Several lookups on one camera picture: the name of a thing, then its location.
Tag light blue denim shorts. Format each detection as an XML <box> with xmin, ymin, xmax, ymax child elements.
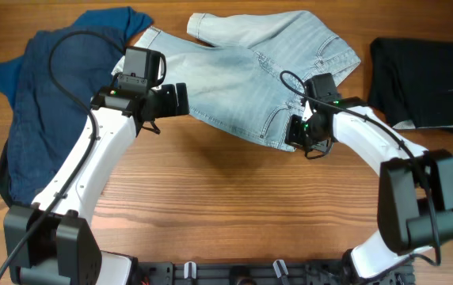
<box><xmin>135</xmin><ymin>10</ymin><xmax>360</xmax><ymax>152</ymax></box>

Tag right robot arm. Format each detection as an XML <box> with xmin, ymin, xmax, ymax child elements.
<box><xmin>280</xmin><ymin>70</ymin><xmax>453</xmax><ymax>284</ymax></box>

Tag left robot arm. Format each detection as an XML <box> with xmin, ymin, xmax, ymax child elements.
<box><xmin>3</xmin><ymin>47</ymin><xmax>189</xmax><ymax>284</ymax></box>

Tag blue t-shirt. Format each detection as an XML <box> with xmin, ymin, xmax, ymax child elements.
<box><xmin>0</xmin><ymin>6</ymin><xmax>155</xmax><ymax>108</ymax></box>

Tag black folded garment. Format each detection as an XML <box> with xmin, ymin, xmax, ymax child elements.
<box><xmin>367</xmin><ymin>37</ymin><xmax>453</xmax><ymax>130</ymax></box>

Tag dark blue denim garment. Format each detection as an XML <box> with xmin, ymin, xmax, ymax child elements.
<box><xmin>0</xmin><ymin>26</ymin><xmax>127</xmax><ymax>206</ymax></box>

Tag right black cable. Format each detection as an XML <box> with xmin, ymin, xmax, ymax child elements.
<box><xmin>279</xmin><ymin>70</ymin><xmax>443</xmax><ymax>267</ymax></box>

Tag black cable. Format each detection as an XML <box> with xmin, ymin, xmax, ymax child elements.
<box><xmin>0</xmin><ymin>29</ymin><xmax>127</xmax><ymax>285</ymax></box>
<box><xmin>279</xmin><ymin>70</ymin><xmax>443</xmax><ymax>267</ymax></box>

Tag left black cable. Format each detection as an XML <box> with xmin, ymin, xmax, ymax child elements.
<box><xmin>0</xmin><ymin>29</ymin><xmax>127</xmax><ymax>285</ymax></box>

